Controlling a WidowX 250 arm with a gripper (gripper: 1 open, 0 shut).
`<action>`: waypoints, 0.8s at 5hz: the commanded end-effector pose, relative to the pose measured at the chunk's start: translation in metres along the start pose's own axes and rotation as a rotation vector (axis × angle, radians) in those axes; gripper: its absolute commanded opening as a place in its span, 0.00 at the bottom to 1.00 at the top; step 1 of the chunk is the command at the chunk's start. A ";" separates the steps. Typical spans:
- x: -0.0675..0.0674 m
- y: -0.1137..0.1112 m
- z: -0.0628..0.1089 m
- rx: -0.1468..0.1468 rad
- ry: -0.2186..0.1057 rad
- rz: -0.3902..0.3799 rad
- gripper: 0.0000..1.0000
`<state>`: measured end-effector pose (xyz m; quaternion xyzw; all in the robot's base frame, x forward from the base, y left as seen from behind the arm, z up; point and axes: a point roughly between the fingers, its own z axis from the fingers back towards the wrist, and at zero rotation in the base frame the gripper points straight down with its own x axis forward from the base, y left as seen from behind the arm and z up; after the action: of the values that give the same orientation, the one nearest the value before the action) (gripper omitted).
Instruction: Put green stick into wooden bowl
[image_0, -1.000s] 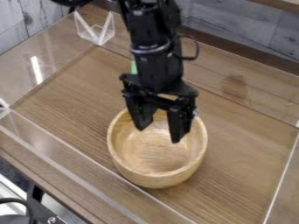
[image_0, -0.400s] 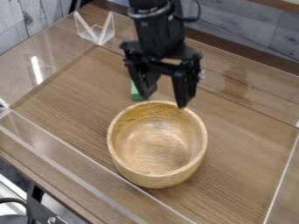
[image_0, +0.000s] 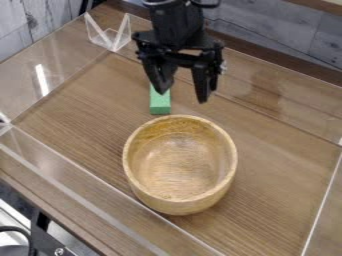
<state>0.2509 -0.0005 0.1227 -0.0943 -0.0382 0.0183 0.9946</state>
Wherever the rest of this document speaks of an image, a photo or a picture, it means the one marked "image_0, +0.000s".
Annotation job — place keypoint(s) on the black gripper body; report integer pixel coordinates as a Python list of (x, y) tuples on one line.
[(201, 48)]

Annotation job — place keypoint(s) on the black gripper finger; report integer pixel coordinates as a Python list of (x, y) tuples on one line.
[(161, 72), (205, 77)]

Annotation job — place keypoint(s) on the wooden bowl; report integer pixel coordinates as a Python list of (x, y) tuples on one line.
[(180, 160)]

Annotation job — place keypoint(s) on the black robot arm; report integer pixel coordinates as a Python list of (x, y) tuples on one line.
[(180, 43)]

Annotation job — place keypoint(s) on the clear acrylic enclosure wall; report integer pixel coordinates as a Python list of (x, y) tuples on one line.
[(74, 99)]

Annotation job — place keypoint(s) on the black table frame leg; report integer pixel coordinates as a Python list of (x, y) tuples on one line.
[(45, 242)]

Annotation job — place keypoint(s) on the green rectangular stick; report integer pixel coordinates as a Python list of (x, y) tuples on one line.
[(160, 102)]

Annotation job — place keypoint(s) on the clear acrylic corner bracket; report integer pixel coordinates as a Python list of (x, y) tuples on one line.
[(110, 39)]

